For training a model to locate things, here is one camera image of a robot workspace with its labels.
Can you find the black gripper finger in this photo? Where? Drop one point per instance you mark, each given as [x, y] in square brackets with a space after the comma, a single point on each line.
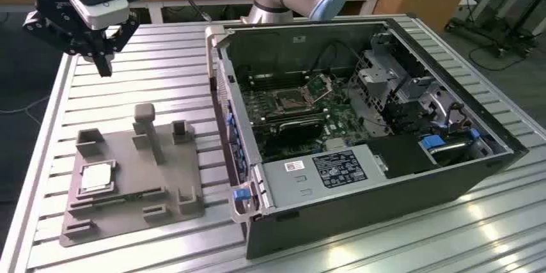
[55, 31]
[127, 34]

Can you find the silver CPU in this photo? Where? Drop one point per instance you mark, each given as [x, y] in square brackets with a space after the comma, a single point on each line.
[99, 177]

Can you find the black RAM slot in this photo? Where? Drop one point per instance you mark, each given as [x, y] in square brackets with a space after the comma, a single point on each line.
[277, 82]
[279, 86]
[273, 75]
[275, 79]

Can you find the CPU socket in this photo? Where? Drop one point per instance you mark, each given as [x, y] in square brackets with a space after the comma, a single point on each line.
[294, 102]

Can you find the grey parts rack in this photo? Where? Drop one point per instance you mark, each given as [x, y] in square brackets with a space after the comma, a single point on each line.
[141, 170]

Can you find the black graphics card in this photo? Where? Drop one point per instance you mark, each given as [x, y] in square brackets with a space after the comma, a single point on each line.
[294, 132]

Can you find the green RAM stick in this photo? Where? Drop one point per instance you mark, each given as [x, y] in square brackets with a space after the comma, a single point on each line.
[111, 200]

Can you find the green motherboard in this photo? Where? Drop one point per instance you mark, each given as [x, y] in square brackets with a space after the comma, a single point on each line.
[341, 119]

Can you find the blue case latch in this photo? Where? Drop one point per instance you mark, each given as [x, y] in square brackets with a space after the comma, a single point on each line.
[241, 195]

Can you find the silver metal disk bay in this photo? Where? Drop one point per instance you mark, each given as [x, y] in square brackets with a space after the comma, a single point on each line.
[376, 78]

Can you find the small silver heat sink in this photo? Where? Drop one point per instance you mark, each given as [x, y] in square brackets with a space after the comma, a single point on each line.
[340, 144]

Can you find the grey power supply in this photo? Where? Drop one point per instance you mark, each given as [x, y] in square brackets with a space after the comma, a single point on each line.
[298, 186]

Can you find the black plastic shroud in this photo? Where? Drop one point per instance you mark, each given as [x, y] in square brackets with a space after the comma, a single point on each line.
[401, 158]

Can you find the black open PC case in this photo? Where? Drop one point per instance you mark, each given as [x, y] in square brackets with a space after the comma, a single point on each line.
[350, 222]

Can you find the blue disk carrier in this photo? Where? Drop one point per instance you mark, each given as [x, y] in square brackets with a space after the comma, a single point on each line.
[433, 143]

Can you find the small blue clip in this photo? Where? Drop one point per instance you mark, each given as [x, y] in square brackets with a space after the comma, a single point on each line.
[473, 134]

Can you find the black wheeled cart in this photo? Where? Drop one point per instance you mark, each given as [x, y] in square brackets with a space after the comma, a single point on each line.
[508, 14]

